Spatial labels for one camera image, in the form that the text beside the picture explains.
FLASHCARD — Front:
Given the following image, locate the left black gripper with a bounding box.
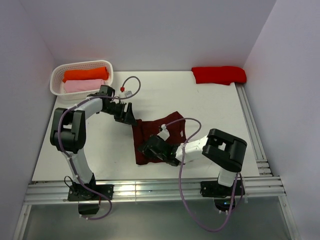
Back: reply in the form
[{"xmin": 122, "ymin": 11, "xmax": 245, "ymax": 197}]
[{"xmin": 102, "ymin": 101, "xmax": 137, "ymax": 126}]

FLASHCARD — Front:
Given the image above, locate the purple cable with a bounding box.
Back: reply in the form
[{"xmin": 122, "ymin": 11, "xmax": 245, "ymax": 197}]
[
  {"xmin": 159, "ymin": 117, "xmax": 245, "ymax": 233},
  {"xmin": 57, "ymin": 76, "xmax": 141, "ymax": 221}
]

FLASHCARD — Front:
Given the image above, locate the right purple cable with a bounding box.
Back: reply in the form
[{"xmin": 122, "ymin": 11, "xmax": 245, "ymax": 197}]
[{"xmin": 159, "ymin": 117, "xmax": 245, "ymax": 233}]

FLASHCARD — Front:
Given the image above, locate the orange rolled t-shirt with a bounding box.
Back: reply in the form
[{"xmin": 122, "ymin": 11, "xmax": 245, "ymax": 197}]
[{"xmin": 62, "ymin": 67, "xmax": 110, "ymax": 83}]

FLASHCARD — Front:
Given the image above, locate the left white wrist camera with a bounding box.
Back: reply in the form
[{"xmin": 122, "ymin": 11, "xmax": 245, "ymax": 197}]
[{"xmin": 118, "ymin": 90, "xmax": 133, "ymax": 99}]

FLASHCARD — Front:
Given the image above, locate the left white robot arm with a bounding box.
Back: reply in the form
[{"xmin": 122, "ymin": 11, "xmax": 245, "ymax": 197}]
[{"xmin": 50, "ymin": 85, "xmax": 137, "ymax": 201}]

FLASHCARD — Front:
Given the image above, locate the aluminium front rail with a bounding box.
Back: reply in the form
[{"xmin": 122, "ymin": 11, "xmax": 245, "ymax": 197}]
[{"xmin": 23, "ymin": 176, "xmax": 286, "ymax": 205}]

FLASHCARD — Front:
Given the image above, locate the bright red folded t-shirt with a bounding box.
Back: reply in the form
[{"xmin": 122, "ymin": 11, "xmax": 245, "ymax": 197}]
[{"xmin": 191, "ymin": 66, "xmax": 247, "ymax": 86}]

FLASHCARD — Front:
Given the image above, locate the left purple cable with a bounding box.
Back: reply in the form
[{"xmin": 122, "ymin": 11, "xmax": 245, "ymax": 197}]
[{"xmin": 57, "ymin": 76, "xmax": 141, "ymax": 221}]

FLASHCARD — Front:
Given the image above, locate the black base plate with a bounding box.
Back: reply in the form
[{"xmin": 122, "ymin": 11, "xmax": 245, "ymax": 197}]
[
  {"xmin": 200, "ymin": 180, "xmax": 245, "ymax": 198},
  {"xmin": 67, "ymin": 184, "xmax": 114, "ymax": 202}
]

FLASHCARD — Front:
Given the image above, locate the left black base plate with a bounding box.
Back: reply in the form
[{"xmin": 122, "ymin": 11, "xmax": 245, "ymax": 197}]
[{"xmin": 67, "ymin": 184, "xmax": 114, "ymax": 202}]

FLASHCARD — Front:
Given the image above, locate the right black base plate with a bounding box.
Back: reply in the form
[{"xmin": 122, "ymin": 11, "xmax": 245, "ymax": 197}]
[{"xmin": 200, "ymin": 180, "xmax": 245, "ymax": 198}]

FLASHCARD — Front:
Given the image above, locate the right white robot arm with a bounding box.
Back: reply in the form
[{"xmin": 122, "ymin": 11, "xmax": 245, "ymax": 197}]
[{"xmin": 138, "ymin": 127, "xmax": 247, "ymax": 195}]

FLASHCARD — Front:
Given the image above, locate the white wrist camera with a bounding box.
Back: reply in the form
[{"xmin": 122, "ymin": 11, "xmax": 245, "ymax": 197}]
[
  {"xmin": 157, "ymin": 124, "xmax": 170, "ymax": 141},
  {"xmin": 118, "ymin": 90, "xmax": 133, "ymax": 99}
]

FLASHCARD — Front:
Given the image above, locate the white plastic basket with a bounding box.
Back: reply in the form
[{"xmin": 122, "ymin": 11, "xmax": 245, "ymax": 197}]
[{"xmin": 49, "ymin": 60, "xmax": 114, "ymax": 100}]

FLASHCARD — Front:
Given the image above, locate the pink rolled t-shirt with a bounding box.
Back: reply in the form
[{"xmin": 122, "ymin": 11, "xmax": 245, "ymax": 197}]
[{"xmin": 63, "ymin": 79, "xmax": 106, "ymax": 93}]

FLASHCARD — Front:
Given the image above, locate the dark red t-shirt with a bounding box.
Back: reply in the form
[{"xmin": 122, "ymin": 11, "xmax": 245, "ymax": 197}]
[{"xmin": 132, "ymin": 111, "xmax": 186, "ymax": 166}]

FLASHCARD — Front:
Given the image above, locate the aluminium side rail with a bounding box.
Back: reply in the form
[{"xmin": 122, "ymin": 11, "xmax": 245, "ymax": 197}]
[{"xmin": 235, "ymin": 83, "xmax": 273, "ymax": 177}]

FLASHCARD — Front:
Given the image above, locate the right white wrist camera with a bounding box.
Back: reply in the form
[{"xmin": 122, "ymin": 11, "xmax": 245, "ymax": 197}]
[{"xmin": 157, "ymin": 124, "xmax": 170, "ymax": 141}]

